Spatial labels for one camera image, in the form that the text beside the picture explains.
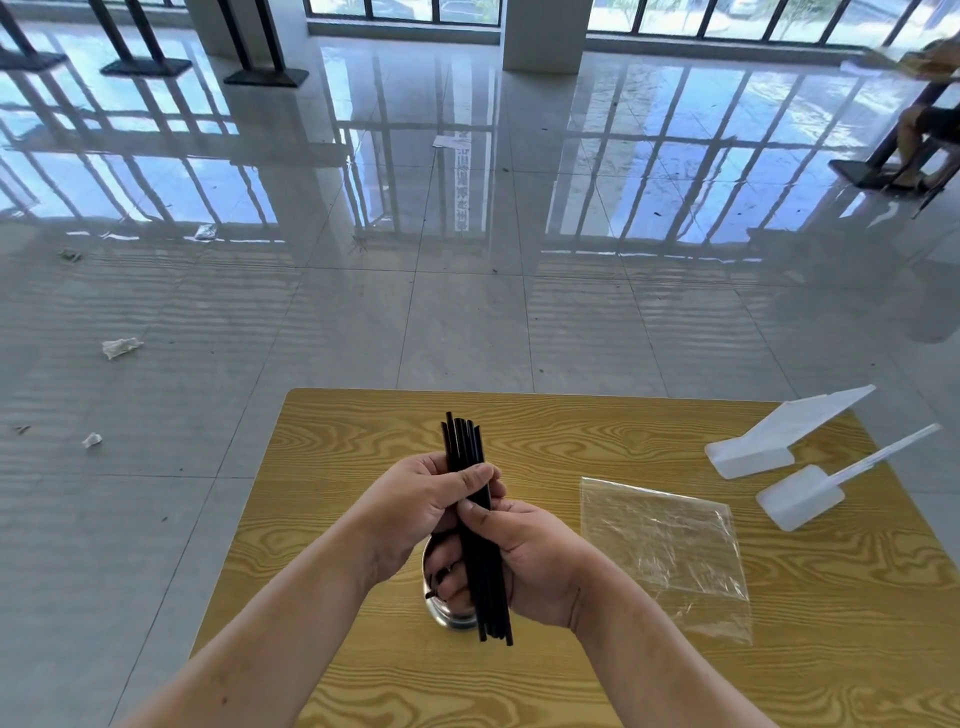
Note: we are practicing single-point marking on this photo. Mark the clear plastic bag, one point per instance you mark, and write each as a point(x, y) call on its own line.
point(667, 540)

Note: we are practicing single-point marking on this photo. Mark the steel cylindrical holder cup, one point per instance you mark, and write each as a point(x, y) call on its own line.
point(454, 619)

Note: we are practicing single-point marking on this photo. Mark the person's left forearm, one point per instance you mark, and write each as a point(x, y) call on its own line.
point(255, 652)

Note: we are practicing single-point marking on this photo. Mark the flat clear plastic scrap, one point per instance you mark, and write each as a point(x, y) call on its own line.
point(205, 232)

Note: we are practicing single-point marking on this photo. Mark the small dark scrap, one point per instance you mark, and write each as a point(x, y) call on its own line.
point(70, 255)

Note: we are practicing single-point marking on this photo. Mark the wide white plastic sign holder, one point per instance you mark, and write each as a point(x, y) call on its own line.
point(750, 457)

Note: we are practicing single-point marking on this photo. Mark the small bunch of black straws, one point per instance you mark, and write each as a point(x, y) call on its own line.
point(461, 442)

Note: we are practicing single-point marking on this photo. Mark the wooden table with black base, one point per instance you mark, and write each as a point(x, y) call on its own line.
point(855, 174)

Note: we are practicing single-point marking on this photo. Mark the large crumpled clear plastic scrap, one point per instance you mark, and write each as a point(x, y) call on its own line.
point(121, 348)

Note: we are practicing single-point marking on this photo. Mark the short table with black legs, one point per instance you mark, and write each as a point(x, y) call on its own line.
point(266, 77)

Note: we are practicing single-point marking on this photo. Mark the black-framed glass window wall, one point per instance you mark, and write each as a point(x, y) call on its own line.
point(397, 7)
point(750, 16)

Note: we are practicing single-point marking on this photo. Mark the narrow white plastic sign holder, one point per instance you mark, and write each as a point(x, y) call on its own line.
point(795, 499)

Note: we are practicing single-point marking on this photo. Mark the small crumpled white scrap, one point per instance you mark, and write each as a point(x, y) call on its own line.
point(92, 440)

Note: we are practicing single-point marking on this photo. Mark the person's right forearm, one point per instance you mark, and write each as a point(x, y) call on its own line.
point(667, 675)

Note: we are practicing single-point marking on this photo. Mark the flat wooden box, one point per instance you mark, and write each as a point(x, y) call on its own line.
point(930, 64)

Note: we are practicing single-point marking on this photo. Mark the person's right hand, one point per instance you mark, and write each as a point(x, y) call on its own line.
point(547, 570)

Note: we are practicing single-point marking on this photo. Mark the long table with black legs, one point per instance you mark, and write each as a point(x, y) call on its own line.
point(146, 67)

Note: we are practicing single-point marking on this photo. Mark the person's left hand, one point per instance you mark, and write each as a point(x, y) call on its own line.
point(405, 510)

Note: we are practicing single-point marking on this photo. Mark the grey chair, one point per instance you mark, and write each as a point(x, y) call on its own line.
point(941, 161)

